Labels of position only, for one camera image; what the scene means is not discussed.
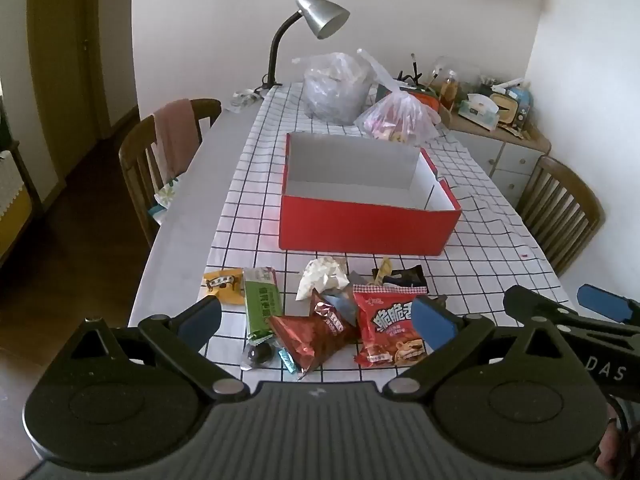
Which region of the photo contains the gold wrapper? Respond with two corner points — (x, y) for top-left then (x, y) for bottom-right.
(371, 257), (393, 286)

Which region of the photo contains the blue-grey cookie packet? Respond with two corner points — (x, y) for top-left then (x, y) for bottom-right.
(320, 270), (373, 323)

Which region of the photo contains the dark round chocolate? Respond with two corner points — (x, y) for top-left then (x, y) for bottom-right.
(241, 340), (275, 372)

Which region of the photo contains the glass jar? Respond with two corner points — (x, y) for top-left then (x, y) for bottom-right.
(432, 56), (463, 111)

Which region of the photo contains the black branched stand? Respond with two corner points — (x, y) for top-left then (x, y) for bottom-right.
(400, 52), (426, 86)

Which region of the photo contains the white green tissue box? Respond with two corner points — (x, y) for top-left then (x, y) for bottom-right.
(459, 94), (501, 128)

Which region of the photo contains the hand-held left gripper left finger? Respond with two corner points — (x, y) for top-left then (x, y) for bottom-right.
(70, 296), (251, 402)

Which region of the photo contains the yellow snack packet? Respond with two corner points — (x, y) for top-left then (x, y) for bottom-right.
(202, 269), (246, 306)

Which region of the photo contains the dark red foil packet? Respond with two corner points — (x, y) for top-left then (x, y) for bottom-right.
(268, 314), (358, 380)

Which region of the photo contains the pink plastic bag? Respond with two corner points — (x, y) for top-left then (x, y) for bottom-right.
(354, 49), (443, 145)

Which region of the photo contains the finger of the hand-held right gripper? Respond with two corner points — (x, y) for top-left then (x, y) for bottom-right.
(502, 285), (640, 348)
(577, 284), (640, 323)

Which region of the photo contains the green snack packet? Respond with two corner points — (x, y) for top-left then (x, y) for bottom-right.
(242, 266), (285, 343)

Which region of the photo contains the brown packet with white label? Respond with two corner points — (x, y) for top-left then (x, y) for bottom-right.
(310, 291), (358, 341)

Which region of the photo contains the white lace cloth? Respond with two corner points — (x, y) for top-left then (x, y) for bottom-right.
(0, 152), (26, 211)

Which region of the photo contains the red cardboard box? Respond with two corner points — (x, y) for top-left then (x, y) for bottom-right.
(278, 131), (462, 257)

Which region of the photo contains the small patterned wrapper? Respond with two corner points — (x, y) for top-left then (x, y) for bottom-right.
(227, 89), (261, 113)

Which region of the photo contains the clear grey plastic bag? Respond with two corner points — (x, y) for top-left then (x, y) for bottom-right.
(291, 52), (381, 125)

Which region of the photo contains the wooden chair with towel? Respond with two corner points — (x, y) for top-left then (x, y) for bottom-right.
(118, 98), (222, 248)

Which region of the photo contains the floral seat cushion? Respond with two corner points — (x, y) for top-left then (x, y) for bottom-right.
(150, 176), (188, 226)

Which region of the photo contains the yellow and blue box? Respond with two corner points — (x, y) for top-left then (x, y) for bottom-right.
(492, 80), (533, 128)

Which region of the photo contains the silver desk lamp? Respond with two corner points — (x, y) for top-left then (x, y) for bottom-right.
(257, 0), (350, 92)

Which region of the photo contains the dark navy snack packet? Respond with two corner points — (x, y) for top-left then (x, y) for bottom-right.
(372, 267), (426, 291)

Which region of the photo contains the white wooden cabinet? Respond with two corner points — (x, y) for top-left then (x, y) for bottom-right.
(440, 110), (552, 211)

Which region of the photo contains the person's right hand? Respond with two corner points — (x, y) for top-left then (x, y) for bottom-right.
(595, 394), (640, 478)

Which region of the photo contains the green orange container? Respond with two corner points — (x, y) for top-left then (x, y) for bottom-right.
(372, 85), (441, 111)

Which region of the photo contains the teal candy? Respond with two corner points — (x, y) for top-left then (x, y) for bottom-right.
(277, 347), (299, 376)

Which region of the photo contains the large red snack packet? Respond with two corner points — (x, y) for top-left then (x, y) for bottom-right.
(352, 284), (430, 368)

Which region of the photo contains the pink towel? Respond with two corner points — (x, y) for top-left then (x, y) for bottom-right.
(153, 99), (201, 181)

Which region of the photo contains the white snack packet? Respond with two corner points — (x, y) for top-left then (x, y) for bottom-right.
(296, 256), (351, 302)

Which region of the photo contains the wooden door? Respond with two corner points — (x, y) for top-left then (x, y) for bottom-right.
(27, 0), (138, 191)

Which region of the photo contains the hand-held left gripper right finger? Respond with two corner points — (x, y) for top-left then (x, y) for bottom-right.
(382, 295), (568, 402)

